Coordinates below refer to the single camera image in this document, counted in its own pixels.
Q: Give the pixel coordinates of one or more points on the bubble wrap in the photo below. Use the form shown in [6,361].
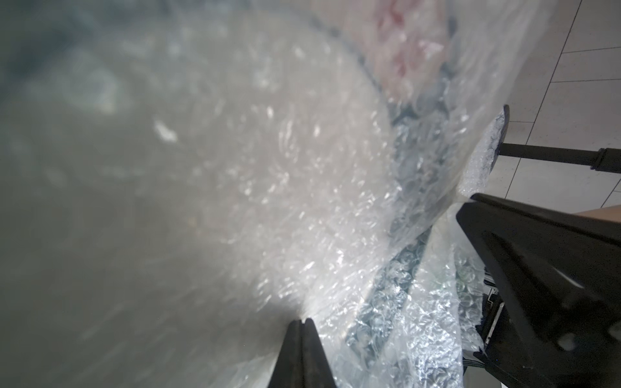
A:
[242,194]

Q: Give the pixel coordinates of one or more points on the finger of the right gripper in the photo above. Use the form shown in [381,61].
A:
[559,273]

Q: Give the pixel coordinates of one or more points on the green rimmed plate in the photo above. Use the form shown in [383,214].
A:
[291,169]

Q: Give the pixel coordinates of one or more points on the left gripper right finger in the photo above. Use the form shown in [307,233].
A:
[316,372]

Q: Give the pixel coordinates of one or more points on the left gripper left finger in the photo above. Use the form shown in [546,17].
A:
[288,370]

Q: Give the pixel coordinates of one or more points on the black microphone stand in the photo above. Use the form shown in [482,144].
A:
[605,159]

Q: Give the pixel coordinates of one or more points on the beige foam microphone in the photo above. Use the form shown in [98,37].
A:
[611,213]

